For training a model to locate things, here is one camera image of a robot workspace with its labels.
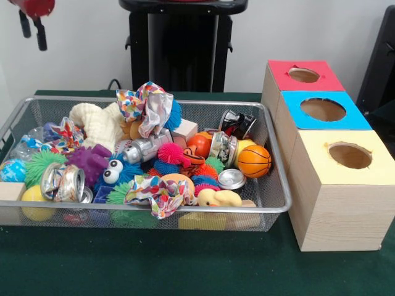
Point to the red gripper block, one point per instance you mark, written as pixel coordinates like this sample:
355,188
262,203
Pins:
34,6

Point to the cream waffle cloth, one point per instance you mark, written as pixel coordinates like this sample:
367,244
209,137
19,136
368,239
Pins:
98,123

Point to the clear plastic bottle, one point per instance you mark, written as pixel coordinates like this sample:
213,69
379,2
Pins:
24,148

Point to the orange toy basketball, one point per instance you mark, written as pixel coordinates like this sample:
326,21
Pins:
254,161

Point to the wooden box with three holes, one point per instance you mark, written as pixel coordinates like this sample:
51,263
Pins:
345,216

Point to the green spiky rubber ball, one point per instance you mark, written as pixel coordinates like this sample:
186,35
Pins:
40,166

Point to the blue globe ball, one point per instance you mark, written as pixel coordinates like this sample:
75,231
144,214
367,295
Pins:
12,170

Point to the purple knobby rubber ball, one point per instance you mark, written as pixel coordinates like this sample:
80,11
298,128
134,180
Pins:
89,161

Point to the crushed silver drink can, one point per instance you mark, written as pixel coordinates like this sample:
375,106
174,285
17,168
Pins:
63,183

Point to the silver toy robot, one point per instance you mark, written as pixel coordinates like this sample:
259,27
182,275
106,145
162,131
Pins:
139,151

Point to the yellow ball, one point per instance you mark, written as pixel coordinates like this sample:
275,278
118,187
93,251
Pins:
31,194

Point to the blue spiky rubber ball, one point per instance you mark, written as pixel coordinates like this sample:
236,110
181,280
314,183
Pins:
174,114

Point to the black upright panel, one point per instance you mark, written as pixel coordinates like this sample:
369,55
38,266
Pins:
381,61

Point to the dark green side tablecloth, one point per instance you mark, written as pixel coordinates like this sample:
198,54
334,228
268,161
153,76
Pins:
385,123

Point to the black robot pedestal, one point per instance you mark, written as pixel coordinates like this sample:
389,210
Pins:
185,46

